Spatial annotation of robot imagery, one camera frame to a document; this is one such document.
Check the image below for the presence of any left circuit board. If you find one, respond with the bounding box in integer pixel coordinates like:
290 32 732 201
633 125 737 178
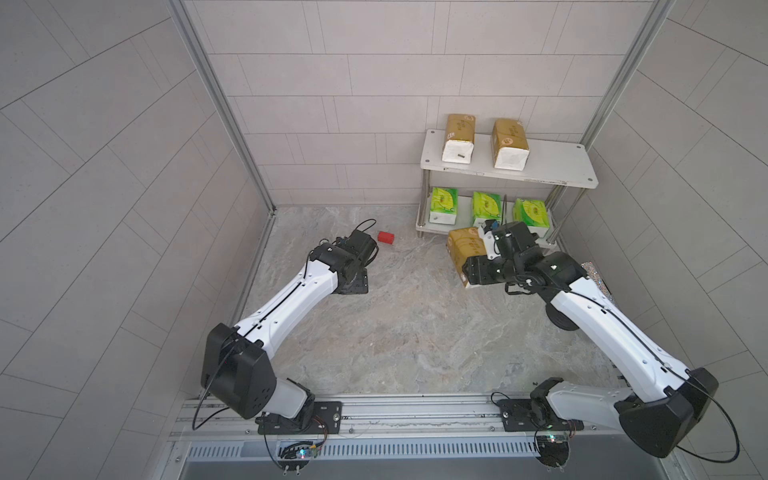
277 441 322 475

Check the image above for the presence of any right circuit board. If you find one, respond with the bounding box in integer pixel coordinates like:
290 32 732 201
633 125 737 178
535 433 570 470

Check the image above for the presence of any green tissue pack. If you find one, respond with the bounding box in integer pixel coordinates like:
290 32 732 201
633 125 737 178
428 187 459 225
471 191 504 227
512 198 551 238

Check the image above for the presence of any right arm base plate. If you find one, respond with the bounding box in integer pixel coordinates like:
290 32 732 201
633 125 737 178
493 398 584 434

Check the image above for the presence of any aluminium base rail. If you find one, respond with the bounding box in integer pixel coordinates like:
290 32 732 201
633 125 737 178
164 394 649 466

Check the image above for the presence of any small red block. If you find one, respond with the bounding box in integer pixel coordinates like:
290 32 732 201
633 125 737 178
377 231 395 245

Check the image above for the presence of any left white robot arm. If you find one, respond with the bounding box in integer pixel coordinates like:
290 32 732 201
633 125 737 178
200 233 379 428

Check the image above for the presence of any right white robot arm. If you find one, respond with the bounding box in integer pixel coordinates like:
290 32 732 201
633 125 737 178
454 241 719 458

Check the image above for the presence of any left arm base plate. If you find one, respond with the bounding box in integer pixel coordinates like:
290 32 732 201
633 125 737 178
256 401 343 435

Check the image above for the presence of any gold tissue pack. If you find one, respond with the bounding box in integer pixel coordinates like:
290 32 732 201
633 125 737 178
442 114 476 165
446 227 487 288
491 118 530 171

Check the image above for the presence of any circuit board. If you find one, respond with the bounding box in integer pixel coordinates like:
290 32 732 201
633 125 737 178
277 441 322 475
535 433 570 470

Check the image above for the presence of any white two-tier shelf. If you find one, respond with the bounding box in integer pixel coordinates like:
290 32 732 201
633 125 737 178
416 129 598 236

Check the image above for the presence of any glitter microphone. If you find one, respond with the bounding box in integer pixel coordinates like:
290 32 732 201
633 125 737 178
581 261 614 302

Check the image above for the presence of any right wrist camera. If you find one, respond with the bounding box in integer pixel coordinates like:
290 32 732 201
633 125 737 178
478 220 537 260

